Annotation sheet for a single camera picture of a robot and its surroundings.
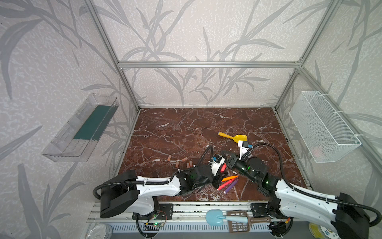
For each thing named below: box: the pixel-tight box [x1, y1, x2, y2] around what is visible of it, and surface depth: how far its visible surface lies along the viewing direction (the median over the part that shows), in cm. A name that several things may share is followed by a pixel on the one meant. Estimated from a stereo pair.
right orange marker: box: [221, 175, 239, 183], surface depth 86 cm
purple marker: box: [224, 178, 240, 194], surface depth 84 cm
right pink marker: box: [218, 178, 236, 191], surface depth 84 cm
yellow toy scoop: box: [217, 131, 248, 143], surface depth 104 cm
